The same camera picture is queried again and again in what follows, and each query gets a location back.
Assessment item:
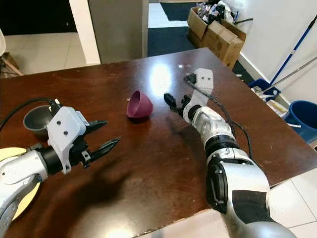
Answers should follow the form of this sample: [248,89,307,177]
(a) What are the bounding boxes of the yellow round placemat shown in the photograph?
[0,147,41,221]

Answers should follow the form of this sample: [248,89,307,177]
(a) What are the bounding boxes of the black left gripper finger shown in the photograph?
[85,120,109,134]
[86,137,120,162]

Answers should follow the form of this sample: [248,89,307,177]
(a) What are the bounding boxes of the blue dustpan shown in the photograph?
[249,78,282,102]

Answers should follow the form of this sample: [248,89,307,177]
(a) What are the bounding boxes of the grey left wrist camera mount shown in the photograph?
[46,106,87,175]

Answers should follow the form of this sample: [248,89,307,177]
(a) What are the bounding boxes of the blue bucket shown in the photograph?
[283,100,317,145]

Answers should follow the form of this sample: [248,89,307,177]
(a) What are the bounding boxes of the maroon bowl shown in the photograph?
[127,90,154,119]

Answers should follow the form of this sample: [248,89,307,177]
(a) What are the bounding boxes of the blue mop handle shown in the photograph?
[269,14,317,86]

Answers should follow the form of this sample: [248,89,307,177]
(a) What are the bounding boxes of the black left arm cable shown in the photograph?
[0,98,61,130]

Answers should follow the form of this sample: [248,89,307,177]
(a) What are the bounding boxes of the large cardboard box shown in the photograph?
[206,20,247,70]

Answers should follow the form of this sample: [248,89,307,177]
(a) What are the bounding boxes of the cardboard box with clutter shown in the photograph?
[187,0,238,41]

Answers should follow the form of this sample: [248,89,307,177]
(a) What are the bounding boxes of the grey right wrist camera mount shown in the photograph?
[182,68,214,122]

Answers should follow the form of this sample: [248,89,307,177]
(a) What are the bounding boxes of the grey cup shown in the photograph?
[23,105,56,138]

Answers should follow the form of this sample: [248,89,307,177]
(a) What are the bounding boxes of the grey broom handle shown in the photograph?
[253,61,317,93]

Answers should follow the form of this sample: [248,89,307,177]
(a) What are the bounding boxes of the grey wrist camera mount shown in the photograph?
[46,106,87,175]
[182,68,214,122]

